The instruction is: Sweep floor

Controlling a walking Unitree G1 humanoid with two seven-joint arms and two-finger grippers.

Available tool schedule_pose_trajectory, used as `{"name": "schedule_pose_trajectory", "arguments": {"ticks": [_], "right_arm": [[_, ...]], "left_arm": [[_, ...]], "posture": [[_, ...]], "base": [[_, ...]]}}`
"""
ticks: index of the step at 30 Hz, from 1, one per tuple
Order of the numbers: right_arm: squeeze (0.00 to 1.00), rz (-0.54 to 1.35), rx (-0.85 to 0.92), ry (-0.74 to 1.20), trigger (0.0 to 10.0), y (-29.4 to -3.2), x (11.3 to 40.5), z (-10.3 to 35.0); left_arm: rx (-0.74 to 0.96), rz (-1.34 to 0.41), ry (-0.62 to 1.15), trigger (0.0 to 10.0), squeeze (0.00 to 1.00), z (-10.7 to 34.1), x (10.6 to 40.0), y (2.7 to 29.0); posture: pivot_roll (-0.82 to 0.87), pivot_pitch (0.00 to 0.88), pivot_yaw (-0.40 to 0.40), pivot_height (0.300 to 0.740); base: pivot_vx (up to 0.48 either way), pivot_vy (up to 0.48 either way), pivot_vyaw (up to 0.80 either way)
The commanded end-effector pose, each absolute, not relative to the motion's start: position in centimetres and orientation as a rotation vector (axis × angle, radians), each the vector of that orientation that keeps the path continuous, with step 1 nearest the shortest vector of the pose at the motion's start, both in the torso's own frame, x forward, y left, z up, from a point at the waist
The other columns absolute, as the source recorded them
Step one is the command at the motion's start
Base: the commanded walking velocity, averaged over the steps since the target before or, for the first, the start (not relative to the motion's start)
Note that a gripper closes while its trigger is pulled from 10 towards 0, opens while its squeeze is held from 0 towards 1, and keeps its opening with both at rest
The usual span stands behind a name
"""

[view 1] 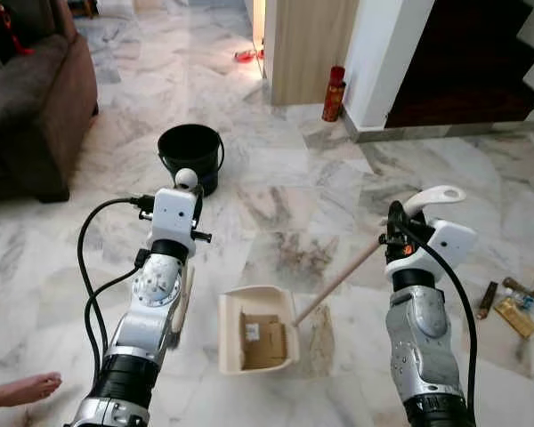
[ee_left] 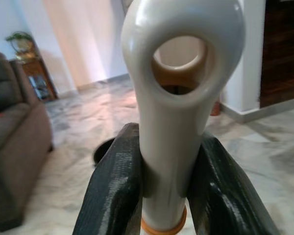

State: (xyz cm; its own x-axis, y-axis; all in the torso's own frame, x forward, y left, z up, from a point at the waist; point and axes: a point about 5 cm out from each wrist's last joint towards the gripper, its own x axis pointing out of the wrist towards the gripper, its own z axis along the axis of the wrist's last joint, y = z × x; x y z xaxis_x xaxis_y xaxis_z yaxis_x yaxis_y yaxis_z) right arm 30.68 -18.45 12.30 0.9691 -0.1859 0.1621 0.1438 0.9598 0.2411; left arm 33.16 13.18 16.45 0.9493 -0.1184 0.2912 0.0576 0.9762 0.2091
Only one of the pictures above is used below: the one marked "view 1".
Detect broom with white knob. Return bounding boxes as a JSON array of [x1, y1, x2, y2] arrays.
[[164, 168, 200, 344]]

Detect beige long-handled dustpan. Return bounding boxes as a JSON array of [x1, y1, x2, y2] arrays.
[[217, 184, 469, 375]]

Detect black plastic bucket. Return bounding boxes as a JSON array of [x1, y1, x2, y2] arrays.
[[157, 123, 226, 197]]

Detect dark brown stick wrapper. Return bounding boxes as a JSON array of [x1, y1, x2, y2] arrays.
[[476, 280, 500, 321]]

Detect brown paper scrap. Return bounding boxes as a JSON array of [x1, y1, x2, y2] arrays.
[[502, 277, 534, 300]]

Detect brown cardboard piece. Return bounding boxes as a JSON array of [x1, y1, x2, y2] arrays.
[[239, 312, 290, 371]]

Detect yellow brown packet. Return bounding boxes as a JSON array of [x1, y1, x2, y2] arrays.
[[493, 295, 534, 340]]

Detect red spray can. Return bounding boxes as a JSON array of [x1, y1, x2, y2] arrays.
[[321, 64, 348, 124]]

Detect dark wooden staircase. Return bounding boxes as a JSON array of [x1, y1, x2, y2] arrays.
[[385, 0, 534, 130]]

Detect light wooden cabinet panel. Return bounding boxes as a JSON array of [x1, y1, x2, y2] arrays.
[[264, 0, 362, 109]]

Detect brown fabric sofa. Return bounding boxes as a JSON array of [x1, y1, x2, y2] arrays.
[[0, 0, 100, 204]]

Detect dark wooden stool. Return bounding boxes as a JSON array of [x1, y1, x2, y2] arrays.
[[67, 0, 100, 20]]

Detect person bare foot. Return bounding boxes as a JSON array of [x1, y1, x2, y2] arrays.
[[0, 371, 64, 413]]

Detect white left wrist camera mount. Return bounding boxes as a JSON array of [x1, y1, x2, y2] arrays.
[[150, 187, 202, 246]]

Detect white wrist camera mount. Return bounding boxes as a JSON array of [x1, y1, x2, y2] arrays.
[[150, 187, 202, 246], [399, 220, 480, 286]]

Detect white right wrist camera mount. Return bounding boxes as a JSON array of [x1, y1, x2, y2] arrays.
[[399, 220, 480, 286]]

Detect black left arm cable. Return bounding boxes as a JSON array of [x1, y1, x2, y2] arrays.
[[75, 196, 158, 394]]

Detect red strap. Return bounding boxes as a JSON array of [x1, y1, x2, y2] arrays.
[[0, 3, 33, 57]]

